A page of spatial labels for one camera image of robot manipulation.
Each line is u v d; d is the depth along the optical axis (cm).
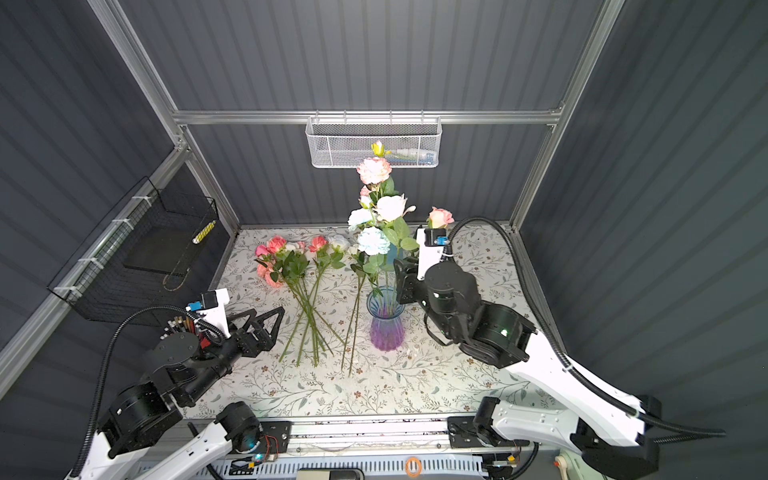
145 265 72
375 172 62
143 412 43
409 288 51
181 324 77
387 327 87
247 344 53
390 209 65
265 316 56
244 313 63
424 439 74
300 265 102
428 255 50
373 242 66
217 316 52
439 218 66
